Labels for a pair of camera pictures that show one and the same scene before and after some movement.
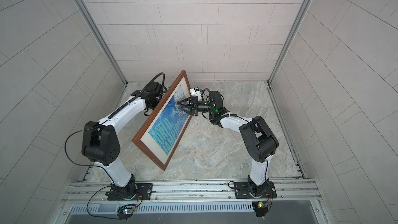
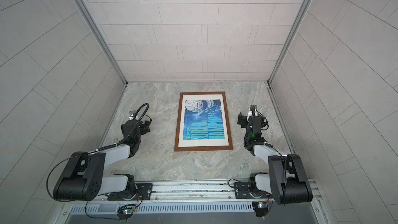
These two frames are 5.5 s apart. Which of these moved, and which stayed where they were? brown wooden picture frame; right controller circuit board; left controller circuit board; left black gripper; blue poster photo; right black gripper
Moved: brown wooden picture frame; right black gripper; blue poster photo; left black gripper
Stayed: left controller circuit board; right controller circuit board
